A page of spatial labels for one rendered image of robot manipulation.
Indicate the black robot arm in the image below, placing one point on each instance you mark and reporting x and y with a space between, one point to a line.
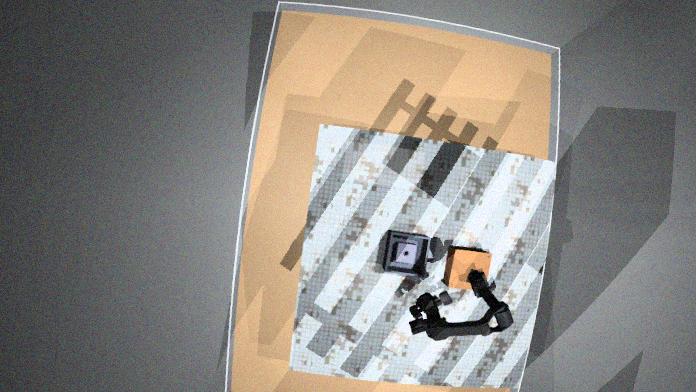
439 329

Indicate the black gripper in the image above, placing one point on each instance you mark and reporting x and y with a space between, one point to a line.
444 297

